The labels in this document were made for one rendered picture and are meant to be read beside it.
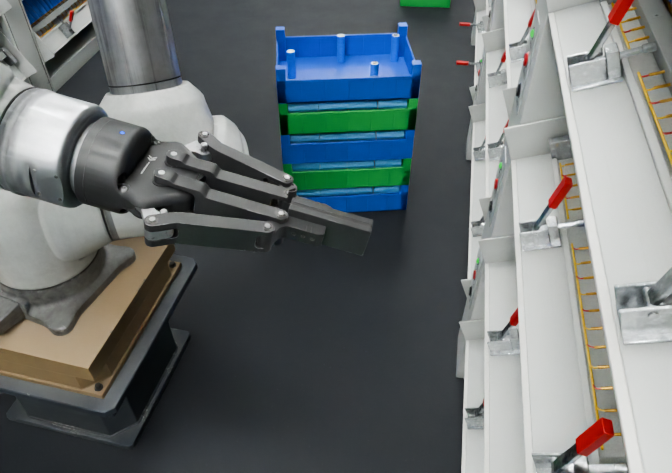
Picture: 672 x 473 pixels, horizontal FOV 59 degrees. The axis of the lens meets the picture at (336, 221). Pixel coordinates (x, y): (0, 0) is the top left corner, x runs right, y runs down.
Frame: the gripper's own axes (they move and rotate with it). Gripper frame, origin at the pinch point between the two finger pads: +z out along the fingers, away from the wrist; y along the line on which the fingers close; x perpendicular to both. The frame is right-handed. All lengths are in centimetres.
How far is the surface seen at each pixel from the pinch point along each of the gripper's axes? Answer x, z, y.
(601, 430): 1.2, 21.4, 12.7
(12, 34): -62, -100, -101
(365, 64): -34, -2, -88
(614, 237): 11.6, 17.7, 5.4
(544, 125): -2.4, 22.2, -30.0
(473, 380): -47, 30, -22
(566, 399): -6.6, 23.6, 5.4
